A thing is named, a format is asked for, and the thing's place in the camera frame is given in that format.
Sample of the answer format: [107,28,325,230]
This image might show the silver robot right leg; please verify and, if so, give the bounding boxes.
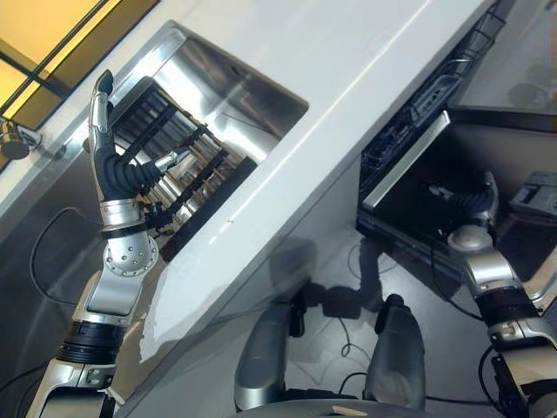
[362,293,427,413]

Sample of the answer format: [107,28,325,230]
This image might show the stainless steel sink basin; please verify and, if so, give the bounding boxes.
[76,19,311,265]

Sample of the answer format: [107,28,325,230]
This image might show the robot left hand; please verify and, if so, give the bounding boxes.
[84,70,191,231]

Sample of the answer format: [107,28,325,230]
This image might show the black wire dishwasher rack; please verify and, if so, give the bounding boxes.
[359,0,508,172]

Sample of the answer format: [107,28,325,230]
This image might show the open dishwasher door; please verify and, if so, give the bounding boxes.
[355,106,557,308]

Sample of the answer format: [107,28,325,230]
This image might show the metal tap fixture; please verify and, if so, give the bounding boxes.
[0,119,69,161]

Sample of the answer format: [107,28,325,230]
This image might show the dishwasher detergent dispenser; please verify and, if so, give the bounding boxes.
[507,171,557,215]

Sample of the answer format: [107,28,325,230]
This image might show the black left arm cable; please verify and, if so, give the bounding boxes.
[28,206,105,307]

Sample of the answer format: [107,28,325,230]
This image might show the black window frame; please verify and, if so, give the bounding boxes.
[0,0,163,131]

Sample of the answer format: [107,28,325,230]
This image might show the grey cutlery basket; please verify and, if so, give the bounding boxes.
[409,74,463,128]

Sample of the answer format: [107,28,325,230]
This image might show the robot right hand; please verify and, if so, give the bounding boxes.
[427,170,500,233]

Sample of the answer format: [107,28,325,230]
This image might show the black dish rack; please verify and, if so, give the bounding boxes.
[108,77,258,263]

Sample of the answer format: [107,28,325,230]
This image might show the thin black floor cable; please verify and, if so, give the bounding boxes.
[337,243,384,404]

